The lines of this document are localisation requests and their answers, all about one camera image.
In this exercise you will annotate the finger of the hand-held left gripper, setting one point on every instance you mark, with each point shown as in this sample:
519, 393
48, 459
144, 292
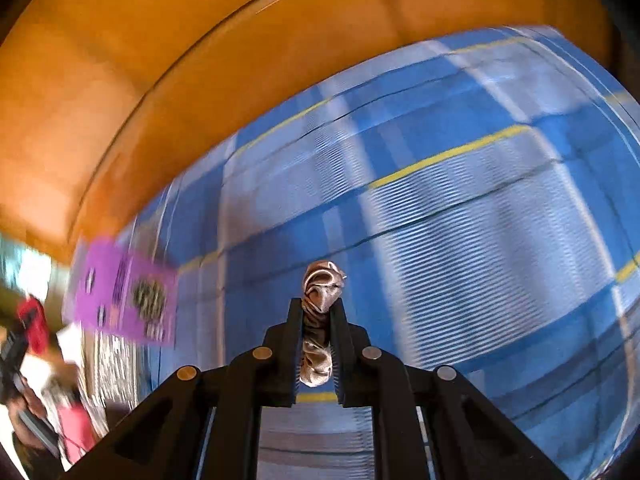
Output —
21, 327

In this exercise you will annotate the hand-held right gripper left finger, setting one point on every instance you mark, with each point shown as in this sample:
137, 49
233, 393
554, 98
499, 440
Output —
295, 355

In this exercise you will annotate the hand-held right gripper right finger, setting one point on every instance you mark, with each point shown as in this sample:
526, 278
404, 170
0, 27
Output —
340, 355

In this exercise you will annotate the red plush item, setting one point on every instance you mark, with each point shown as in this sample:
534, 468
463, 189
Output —
35, 325

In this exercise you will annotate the brown satin scrunchie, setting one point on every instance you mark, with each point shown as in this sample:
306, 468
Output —
322, 285

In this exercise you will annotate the pink towel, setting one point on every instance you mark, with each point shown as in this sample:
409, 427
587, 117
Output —
75, 425

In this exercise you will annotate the purple tissue carton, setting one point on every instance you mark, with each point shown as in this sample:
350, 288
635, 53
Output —
105, 295

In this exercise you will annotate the ornate gold tissue box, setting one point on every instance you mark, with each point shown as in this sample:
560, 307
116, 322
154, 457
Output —
115, 370

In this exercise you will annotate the blue plaid bedsheet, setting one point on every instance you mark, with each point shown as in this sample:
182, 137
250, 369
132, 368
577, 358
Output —
450, 210

